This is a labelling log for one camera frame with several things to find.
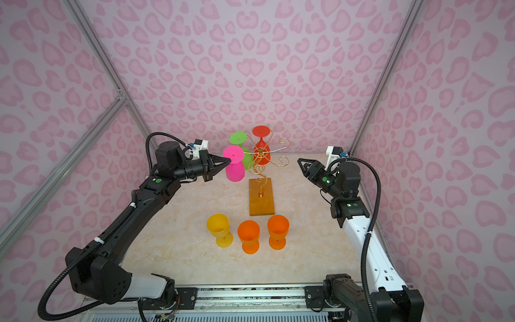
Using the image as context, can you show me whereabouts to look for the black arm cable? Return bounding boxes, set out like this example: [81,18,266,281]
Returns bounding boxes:
[37,131,190,321]
[327,156,382,322]

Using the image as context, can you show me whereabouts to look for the gold wire wine glass rack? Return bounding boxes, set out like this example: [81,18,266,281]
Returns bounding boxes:
[248,131,290,216]

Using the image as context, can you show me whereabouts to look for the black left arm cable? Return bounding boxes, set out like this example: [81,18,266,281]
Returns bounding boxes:
[37,131,190,321]

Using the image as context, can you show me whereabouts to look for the red wine glass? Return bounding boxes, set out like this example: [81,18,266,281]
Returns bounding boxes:
[252,126,271,166]

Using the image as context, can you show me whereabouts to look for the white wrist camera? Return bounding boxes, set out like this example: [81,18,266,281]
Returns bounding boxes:
[326,146,348,168]
[189,139,209,158]

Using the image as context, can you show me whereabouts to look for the yellow wine glass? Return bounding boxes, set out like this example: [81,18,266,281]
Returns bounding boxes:
[207,213,233,248]

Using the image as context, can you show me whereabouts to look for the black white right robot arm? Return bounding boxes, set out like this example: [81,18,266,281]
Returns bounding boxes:
[298,158,425,321]

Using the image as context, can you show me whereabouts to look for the aluminium frame left post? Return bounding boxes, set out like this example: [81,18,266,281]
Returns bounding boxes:
[62,1,152,138]

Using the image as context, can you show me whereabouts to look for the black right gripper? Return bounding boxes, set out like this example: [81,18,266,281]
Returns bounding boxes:
[298,159,344,199]

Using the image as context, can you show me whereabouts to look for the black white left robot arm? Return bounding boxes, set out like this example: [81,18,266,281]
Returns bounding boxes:
[65,141,231,307]

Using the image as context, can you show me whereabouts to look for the orange wine glass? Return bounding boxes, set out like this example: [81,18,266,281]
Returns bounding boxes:
[267,215,290,250]
[237,220,260,254]

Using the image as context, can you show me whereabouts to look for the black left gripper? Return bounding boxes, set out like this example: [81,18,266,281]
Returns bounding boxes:
[173,151,231,182]

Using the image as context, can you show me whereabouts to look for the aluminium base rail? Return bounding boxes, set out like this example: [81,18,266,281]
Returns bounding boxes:
[76,283,359,321]

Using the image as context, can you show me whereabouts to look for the pink wine glass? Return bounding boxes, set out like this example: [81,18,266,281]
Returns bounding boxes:
[223,146,245,182]

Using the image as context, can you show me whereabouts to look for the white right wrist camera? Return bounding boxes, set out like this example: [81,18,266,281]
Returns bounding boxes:
[326,146,348,168]

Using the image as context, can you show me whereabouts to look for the aluminium frame left strut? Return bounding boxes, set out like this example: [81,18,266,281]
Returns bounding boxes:
[1,95,127,258]

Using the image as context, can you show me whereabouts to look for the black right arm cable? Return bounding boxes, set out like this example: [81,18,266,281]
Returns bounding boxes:
[327,156,382,322]

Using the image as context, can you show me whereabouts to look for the aluminium frame post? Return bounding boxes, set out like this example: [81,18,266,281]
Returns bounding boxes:
[62,1,152,138]
[349,0,426,156]

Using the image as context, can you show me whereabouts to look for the aluminium frame right post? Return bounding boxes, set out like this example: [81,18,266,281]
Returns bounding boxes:
[349,0,426,156]

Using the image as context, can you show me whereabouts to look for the orange back wine glass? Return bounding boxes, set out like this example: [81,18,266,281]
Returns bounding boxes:
[237,220,260,254]

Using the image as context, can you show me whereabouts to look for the green wine glass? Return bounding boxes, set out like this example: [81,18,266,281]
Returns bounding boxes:
[229,131,253,170]

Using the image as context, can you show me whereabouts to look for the orange front wine glass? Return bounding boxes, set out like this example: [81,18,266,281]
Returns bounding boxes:
[267,215,290,250]

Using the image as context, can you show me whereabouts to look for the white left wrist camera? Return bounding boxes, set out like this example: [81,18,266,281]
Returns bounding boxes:
[189,139,209,158]

